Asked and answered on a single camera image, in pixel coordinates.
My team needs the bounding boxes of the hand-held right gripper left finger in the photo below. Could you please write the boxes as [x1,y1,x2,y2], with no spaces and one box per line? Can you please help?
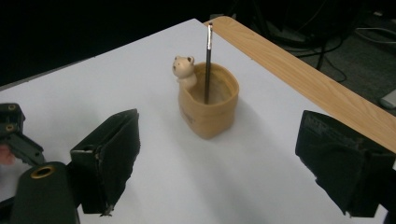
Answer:
[69,108,141,217]

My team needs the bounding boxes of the thin black pen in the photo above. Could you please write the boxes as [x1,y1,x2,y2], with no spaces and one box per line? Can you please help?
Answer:
[204,21,214,105]

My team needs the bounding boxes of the black floor cable bundle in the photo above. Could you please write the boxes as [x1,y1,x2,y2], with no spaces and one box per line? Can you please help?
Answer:
[292,29,349,84]

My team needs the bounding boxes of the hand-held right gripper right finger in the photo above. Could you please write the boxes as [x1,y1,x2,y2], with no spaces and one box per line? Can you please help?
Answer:
[294,109,396,218]

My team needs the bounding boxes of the grey metal desk frame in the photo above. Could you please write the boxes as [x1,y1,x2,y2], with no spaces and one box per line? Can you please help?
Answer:
[378,89,396,110]

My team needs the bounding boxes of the white floor cable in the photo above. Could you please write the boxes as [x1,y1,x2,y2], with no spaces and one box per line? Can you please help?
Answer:
[354,26,396,45]

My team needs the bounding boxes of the wooden table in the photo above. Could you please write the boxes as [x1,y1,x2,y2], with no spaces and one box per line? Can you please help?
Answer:
[204,16,396,154]

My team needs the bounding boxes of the tan bear pen holder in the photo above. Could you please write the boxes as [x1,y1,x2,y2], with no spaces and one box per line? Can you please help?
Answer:
[172,55,240,140]

